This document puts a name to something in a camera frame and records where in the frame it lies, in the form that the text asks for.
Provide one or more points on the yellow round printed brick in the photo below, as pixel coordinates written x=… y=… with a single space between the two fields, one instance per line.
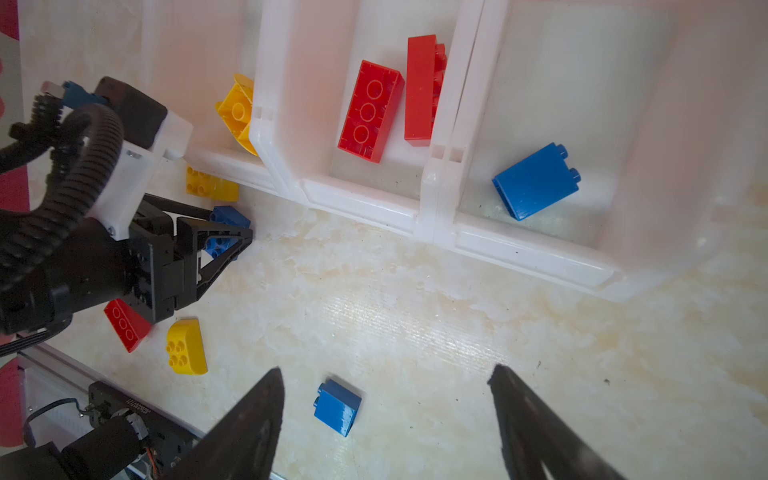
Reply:
x=236 y=111

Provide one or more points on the yellow curved brick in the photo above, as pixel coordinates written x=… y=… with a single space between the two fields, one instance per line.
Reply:
x=185 y=348
x=207 y=186

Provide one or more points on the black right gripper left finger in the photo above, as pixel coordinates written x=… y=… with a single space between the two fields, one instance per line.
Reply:
x=243 y=444

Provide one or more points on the blue brick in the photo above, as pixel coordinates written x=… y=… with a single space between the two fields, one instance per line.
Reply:
x=225 y=215
x=336 y=406
x=537 y=182

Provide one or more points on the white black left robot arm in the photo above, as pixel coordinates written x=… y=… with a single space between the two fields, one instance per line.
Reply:
x=57 y=260

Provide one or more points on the white bin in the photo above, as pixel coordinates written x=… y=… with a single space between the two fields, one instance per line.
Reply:
x=662 y=109
x=190 y=52
x=307 y=62

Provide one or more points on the yellow curved brick lower left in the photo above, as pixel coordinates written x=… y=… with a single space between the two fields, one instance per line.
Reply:
x=185 y=348

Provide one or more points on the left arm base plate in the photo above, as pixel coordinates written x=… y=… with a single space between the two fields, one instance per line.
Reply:
x=130 y=425

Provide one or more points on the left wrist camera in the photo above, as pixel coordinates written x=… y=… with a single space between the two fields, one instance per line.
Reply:
x=151 y=133

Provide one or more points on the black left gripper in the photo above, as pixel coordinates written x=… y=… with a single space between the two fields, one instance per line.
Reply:
x=148 y=273

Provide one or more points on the yellow curved brick upper left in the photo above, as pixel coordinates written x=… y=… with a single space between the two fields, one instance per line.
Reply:
x=207 y=186

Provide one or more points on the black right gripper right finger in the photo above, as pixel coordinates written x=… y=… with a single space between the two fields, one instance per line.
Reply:
x=536 y=443

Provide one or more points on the aluminium front rail frame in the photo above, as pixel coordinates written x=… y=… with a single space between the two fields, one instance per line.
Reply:
x=58 y=441

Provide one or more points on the red long brick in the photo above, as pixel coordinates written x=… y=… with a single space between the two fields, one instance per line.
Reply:
x=426 y=65

